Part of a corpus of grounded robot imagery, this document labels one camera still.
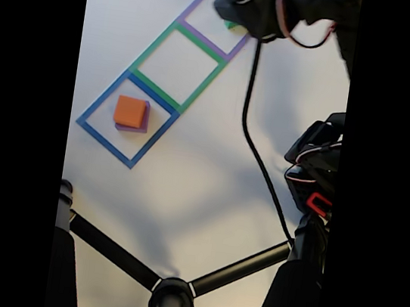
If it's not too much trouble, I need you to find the green cube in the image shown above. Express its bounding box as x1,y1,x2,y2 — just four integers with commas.
222,18,250,34

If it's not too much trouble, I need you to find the orange block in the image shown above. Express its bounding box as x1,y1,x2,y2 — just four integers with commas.
112,94,148,129

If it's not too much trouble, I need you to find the purple tape square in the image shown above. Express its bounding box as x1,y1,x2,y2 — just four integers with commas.
172,0,256,63

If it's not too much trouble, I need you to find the green tape square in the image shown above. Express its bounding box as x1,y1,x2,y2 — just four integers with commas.
124,16,231,120

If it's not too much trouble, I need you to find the purple block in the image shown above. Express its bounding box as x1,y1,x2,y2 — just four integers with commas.
113,96,153,135

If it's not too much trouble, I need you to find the blue tape square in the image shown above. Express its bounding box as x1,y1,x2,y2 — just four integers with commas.
70,63,186,175

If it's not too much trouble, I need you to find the red clamp part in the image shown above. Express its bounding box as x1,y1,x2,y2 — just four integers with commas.
303,190,335,218

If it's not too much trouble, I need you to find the black tripod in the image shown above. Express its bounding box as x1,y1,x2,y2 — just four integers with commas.
44,178,332,307

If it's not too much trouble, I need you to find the black camera cable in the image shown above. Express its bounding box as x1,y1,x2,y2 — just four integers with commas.
223,37,322,250

